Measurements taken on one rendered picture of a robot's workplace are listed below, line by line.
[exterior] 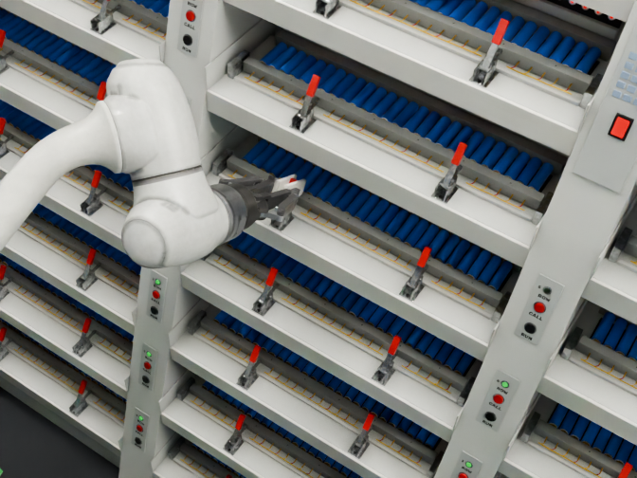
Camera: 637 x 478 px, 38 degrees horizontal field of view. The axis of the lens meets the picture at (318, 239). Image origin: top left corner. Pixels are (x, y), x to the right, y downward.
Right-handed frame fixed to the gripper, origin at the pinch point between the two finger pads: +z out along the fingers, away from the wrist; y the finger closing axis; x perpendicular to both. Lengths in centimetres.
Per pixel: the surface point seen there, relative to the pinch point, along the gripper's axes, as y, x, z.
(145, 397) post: -22, -66, 13
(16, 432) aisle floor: -57, -100, 17
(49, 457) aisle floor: -45, -100, 17
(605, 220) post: 51, 21, -7
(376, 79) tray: 5.4, 21.7, 8.6
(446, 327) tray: 35.0, -9.1, -0.2
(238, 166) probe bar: -13.0, -2.8, 4.8
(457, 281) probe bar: 32.5, -3.1, 5.1
